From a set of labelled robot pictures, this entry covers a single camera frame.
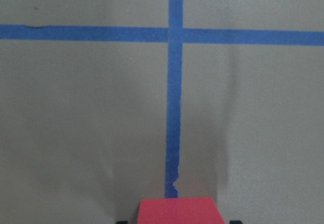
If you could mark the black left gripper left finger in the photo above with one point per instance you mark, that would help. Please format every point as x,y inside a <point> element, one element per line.
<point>121,222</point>

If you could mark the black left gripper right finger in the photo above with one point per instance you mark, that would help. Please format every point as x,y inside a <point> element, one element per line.
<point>235,222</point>

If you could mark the red cube block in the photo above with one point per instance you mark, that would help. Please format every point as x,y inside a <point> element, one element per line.
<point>179,210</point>

